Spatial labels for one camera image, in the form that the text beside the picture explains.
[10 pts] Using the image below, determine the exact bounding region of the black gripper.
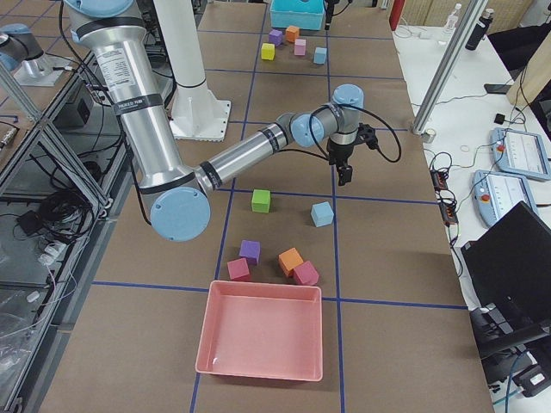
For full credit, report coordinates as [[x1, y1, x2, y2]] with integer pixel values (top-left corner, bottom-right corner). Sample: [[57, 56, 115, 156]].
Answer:
[[325, 0, 334, 30], [327, 143, 354, 186]]

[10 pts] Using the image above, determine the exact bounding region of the light blue block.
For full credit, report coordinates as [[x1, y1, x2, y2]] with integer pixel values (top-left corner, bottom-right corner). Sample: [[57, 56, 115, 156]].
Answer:
[[313, 47, 327, 65], [311, 201, 334, 227]]

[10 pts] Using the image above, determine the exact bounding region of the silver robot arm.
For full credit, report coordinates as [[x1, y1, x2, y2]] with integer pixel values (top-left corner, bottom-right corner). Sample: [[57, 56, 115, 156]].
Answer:
[[66, 1, 364, 242]]

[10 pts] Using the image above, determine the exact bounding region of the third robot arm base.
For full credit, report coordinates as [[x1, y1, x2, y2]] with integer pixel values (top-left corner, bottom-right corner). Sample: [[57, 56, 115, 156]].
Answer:
[[1, 23, 60, 87]]

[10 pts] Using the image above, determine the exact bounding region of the cyan plastic bin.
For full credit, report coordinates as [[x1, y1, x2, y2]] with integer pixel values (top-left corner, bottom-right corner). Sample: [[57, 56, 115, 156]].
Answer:
[[269, 0, 325, 31]]

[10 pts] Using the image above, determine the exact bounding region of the lilac foam block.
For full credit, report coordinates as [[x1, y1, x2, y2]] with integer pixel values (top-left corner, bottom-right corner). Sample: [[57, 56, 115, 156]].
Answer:
[[294, 38, 306, 56]]

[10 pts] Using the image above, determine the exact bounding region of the orange foam block left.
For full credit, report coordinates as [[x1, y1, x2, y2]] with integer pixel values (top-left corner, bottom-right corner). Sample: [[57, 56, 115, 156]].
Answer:
[[285, 25, 300, 43]]

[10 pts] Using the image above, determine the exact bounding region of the orange foam block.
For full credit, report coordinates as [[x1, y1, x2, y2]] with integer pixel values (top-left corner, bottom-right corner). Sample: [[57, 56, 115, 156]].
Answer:
[[285, 25, 300, 43], [278, 248, 304, 278]]

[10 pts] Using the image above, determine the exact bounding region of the purple foam block left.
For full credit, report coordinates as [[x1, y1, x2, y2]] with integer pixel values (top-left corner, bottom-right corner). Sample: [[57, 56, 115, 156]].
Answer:
[[268, 29, 283, 46]]

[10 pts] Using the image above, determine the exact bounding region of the purple foam block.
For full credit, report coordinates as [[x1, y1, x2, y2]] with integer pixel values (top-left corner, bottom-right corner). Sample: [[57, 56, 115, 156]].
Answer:
[[268, 29, 283, 46], [239, 240, 261, 265]]

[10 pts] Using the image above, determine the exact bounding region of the yellow foam block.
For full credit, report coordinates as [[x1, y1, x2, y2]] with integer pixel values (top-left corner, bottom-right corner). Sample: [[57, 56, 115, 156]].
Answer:
[[261, 42, 276, 61]]

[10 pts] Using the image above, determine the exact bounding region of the green foam block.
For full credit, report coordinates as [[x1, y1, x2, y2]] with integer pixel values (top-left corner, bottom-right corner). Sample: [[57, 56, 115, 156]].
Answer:
[[251, 188, 271, 213]]

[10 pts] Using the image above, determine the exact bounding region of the orange foam block right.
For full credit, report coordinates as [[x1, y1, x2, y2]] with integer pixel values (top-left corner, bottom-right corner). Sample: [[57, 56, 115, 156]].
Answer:
[[278, 248, 304, 278]]

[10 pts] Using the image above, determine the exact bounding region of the magenta foam block front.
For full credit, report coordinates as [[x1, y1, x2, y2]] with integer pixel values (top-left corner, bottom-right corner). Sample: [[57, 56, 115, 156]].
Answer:
[[293, 261, 319, 286]]

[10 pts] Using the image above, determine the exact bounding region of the magenta foam block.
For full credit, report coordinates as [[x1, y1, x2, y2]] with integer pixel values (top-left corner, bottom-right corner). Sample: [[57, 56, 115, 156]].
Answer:
[[293, 261, 319, 286], [226, 258, 251, 282]]

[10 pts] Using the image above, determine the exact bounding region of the black power strip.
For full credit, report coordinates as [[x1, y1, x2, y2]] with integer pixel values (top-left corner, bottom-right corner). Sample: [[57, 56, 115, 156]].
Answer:
[[430, 170, 459, 227]]

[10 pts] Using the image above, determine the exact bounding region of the purple foam block right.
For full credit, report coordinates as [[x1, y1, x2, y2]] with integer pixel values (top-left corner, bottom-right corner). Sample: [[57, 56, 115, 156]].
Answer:
[[239, 240, 261, 265]]

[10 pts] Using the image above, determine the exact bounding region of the clear sanitizer bottle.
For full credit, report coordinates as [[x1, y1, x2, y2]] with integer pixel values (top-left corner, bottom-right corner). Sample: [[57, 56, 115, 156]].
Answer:
[[443, 3, 462, 33]]

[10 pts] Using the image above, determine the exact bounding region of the magenta foam block rear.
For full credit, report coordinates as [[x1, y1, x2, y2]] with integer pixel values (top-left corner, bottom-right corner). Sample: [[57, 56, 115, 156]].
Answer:
[[226, 258, 251, 282]]

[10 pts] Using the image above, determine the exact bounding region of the near teach pendant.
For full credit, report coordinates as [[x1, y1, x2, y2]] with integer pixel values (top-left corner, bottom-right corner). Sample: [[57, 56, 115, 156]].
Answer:
[[473, 170, 539, 227]]

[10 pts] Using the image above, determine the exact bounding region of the teach pendant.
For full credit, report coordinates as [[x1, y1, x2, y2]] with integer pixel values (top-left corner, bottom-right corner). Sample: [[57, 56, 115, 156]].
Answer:
[[490, 127, 550, 182], [473, 170, 539, 227]]

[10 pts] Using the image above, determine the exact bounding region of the black water bottle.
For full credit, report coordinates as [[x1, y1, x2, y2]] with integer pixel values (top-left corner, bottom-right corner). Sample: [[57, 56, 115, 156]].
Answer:
[[465, 8, 494, 51]]

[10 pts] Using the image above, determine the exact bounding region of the small black adapter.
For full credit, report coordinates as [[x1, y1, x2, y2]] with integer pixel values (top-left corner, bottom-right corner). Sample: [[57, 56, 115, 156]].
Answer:
[[494, 114, 505, 125]]

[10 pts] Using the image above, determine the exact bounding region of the black phone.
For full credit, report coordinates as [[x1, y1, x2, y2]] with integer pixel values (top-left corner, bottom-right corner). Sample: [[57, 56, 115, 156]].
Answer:
[[483, 83, 511, 95]]

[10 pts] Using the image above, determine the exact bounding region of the far teach pendant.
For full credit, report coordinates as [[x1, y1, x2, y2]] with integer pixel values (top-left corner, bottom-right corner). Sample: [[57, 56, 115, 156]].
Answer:
[[490, 127, 550, 182]]

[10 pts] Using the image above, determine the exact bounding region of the pink plastic tray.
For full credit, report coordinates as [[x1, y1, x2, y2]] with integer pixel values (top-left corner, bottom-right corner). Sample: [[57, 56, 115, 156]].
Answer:
[[195, 280, 323, 382]]

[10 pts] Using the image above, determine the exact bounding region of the black laptop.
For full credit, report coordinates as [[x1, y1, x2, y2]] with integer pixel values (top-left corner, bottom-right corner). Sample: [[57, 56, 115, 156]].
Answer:
[[461, 201, 550, 321]]

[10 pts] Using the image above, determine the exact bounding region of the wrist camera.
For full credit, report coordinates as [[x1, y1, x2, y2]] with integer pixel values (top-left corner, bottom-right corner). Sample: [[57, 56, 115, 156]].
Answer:
[[357, 123, 379, 150]]

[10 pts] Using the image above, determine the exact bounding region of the black camera cable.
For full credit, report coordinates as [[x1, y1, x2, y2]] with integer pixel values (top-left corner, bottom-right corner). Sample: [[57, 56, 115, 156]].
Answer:
[[310, 107, 405, 165]]

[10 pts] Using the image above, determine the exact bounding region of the aluminium frame post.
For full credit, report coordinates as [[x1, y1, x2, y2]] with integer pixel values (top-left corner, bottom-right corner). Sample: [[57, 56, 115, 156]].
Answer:
[[411, 0, 487, 135]]

